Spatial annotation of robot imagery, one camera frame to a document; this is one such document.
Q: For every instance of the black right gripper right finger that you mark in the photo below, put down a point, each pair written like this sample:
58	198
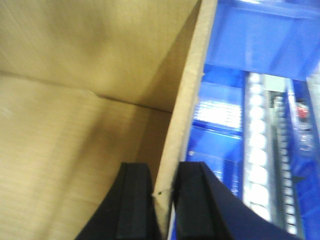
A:
205	209

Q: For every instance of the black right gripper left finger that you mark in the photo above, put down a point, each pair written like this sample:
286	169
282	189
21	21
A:
127	212

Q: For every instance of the brown cardboard carton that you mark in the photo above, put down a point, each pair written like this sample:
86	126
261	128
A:
86	85

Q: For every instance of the metal roller shelf rack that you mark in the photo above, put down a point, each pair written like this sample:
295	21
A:
281	162

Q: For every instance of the blue plastic bin centre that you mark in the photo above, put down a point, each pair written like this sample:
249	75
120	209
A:
276	38

